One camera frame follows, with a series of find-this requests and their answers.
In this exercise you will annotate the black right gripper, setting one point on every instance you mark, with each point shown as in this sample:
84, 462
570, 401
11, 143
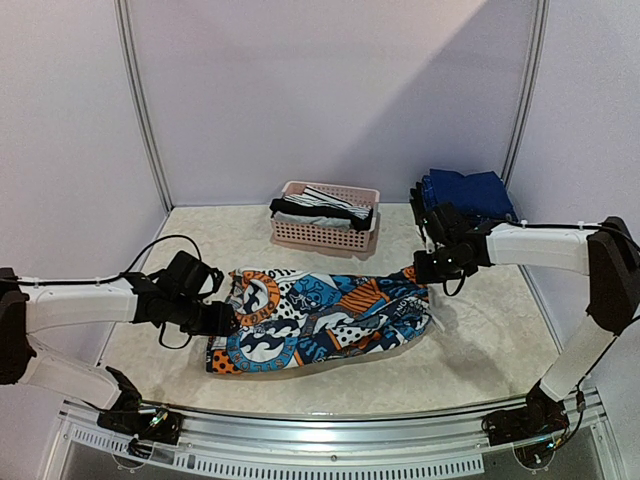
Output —
423, 270

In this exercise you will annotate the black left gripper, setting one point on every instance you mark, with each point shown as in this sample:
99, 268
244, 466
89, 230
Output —
220, 322

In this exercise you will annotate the navy blue Mickey t-shirt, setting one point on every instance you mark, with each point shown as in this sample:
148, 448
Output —
480, 195

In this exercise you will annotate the orange patterned garment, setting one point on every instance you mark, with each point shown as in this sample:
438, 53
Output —
294, 318

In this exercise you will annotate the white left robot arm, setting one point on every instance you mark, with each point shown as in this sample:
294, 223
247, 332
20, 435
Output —
30, 306

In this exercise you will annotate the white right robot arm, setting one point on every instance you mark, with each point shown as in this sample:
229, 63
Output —
584, 276

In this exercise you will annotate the black folded printed garment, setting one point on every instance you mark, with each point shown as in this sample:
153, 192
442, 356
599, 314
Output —
418, 208

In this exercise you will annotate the grey folded garment in basket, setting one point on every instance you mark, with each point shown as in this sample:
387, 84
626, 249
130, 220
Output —
318, 221

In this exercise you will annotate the pink perforated plastic basket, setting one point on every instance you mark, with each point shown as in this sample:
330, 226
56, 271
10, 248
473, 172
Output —
308, 235

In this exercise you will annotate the black garment in basket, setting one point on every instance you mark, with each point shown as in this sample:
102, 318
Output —
357, 221

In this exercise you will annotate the black white striped garment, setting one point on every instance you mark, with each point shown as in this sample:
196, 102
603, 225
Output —
317, 197

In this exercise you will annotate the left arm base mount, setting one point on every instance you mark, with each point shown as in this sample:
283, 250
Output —
145, 425

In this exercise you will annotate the aluminium front rail frame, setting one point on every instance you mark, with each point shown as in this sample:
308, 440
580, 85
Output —
446, 444

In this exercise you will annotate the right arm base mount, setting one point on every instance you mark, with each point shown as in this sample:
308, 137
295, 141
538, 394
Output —
537, 430

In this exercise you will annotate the right aluminium corner post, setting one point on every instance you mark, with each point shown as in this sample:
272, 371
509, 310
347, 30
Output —
528, 84

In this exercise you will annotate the aluminium corner post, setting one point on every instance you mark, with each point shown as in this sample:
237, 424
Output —
528, 84
132, 69

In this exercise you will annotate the left aluminium corner post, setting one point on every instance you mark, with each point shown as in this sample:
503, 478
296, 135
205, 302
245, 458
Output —
132, 69

